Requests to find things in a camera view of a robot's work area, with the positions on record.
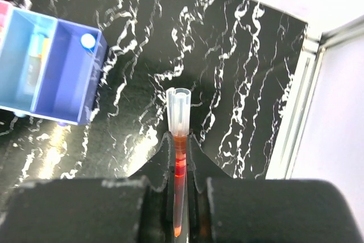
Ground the orange highlighter pen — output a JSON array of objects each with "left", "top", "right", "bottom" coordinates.
[{"left": 40, "top": 37, "right": 50, "bottom": 59}]

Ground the pink bin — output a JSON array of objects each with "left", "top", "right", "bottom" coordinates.
[{"left": 0, "top": 0, "right": 13, "bottom": 48}]

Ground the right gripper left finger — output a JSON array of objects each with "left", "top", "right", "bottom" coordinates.
[{"left": 1, "top": 133, "right": 173, "bottom": 242}]

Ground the red pencil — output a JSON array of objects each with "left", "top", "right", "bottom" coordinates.
[{"left": 166, "top": 88, "right": 191, "bottom": 238}]

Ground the blue white marker pen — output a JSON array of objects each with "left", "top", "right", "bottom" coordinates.
[{"left": 24, "top": 32, "right": 46, "bottom": 94}]

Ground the purple bin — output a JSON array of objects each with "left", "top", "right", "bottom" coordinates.
[{"left": 31, "top": 19, "right": 108, "bottom": 125}]

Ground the black marbled table mat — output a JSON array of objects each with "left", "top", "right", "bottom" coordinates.
[{"left": 1, "top": 0, "right": 307, "bottom": 190}]

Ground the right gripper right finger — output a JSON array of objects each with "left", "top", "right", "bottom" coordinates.
[{"left": 187, "top": 135, "right": 363, "bottom": 242}]

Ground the teal blue bin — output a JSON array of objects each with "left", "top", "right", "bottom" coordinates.
[{"left": 1, "top": 7, "right": 57, "bottom": 117}]

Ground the grey blue glue stick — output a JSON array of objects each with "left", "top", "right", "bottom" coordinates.
[{"left": 80, "top": 33, "right": 96, "bottom": 52}]

